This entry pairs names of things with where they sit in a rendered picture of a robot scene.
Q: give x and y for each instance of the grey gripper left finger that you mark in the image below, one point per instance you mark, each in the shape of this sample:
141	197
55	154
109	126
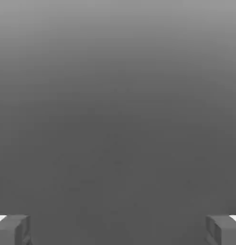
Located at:
9	230

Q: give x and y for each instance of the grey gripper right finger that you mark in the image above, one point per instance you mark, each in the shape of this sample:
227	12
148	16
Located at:
227	231

